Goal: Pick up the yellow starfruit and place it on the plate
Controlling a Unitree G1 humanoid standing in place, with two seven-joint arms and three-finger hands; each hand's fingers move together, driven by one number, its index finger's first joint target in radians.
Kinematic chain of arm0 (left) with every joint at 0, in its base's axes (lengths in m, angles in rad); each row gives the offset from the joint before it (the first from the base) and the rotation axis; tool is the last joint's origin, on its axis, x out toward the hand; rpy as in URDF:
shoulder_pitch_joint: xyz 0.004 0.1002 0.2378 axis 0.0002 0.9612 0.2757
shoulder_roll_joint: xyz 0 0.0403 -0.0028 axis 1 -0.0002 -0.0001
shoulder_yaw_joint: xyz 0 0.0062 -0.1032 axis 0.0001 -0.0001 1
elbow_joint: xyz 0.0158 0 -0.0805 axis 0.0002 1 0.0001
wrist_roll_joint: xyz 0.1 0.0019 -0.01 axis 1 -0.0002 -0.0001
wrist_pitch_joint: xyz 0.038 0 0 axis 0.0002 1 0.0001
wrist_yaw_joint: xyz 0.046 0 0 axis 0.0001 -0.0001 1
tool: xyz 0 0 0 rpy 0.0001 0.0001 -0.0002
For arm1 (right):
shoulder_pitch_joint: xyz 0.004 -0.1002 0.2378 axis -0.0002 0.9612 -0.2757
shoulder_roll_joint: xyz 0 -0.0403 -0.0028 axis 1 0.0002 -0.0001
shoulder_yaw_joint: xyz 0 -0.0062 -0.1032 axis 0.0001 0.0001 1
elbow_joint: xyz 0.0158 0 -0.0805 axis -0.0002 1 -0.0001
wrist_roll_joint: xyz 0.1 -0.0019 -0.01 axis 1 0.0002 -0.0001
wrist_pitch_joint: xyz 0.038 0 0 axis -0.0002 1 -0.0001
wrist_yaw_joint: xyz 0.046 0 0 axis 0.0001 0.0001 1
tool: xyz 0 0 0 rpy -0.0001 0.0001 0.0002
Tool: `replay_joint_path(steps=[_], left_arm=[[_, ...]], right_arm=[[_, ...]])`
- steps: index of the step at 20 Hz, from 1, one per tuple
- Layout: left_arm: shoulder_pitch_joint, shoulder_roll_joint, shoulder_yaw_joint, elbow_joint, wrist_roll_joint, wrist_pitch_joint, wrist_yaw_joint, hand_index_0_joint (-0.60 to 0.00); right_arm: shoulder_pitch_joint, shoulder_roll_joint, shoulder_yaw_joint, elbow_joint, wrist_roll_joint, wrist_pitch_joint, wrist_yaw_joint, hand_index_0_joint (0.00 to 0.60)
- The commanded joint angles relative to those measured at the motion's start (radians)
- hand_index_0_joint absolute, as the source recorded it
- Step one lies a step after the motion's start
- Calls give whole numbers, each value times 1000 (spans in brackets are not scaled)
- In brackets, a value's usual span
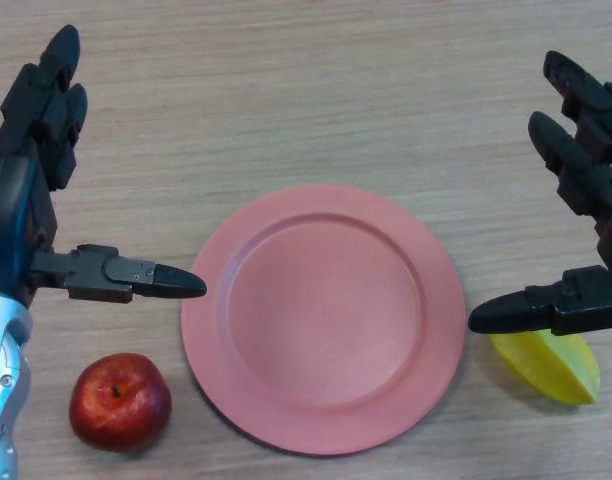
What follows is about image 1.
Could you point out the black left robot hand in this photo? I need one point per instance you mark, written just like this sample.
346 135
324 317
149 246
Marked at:
11 200

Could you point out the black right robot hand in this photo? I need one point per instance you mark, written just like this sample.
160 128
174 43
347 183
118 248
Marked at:
586 170

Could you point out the yellow starfruit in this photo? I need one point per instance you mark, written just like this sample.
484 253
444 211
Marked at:
551 370

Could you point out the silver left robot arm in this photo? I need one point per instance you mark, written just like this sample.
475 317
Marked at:
1 375

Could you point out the pink round plate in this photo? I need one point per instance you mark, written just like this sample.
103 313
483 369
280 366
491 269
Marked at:
326 325

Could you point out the red apple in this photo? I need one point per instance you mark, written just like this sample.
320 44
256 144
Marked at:
118 405

